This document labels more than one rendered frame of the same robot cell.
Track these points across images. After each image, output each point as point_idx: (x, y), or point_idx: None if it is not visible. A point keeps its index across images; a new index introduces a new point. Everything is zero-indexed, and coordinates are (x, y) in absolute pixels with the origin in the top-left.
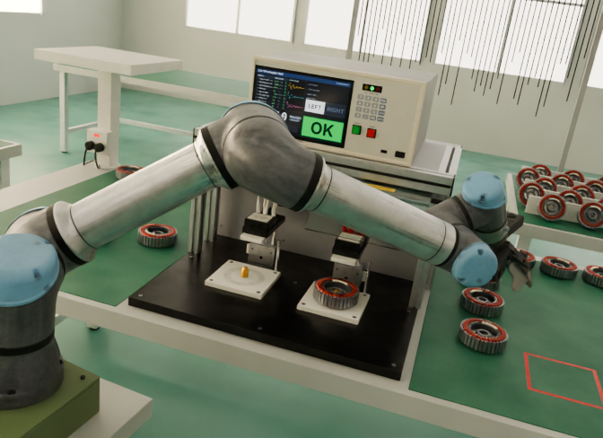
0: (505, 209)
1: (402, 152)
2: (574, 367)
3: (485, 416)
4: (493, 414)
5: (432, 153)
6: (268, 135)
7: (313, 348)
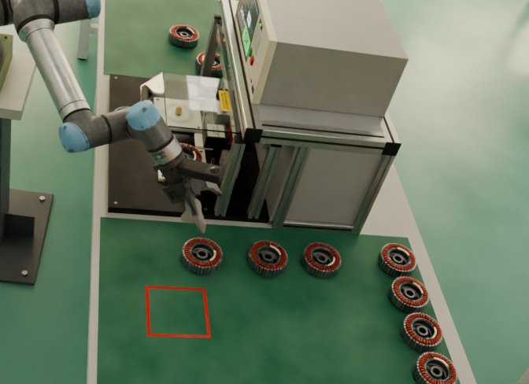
0: (150, 138)
1: (253, 88)
2: (204, 322)
3: (92, 258)
4: (98, 263)
5: (331, 120)
6: None
7: (109, 162)
